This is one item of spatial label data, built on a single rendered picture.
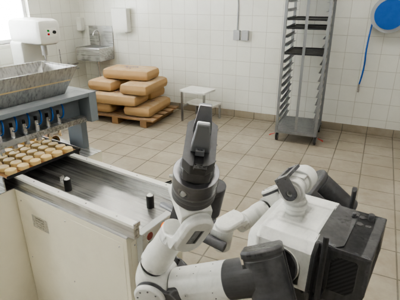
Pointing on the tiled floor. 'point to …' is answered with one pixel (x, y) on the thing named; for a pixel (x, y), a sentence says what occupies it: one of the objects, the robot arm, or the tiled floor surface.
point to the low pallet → (117, 116)
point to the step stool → (198, 99)
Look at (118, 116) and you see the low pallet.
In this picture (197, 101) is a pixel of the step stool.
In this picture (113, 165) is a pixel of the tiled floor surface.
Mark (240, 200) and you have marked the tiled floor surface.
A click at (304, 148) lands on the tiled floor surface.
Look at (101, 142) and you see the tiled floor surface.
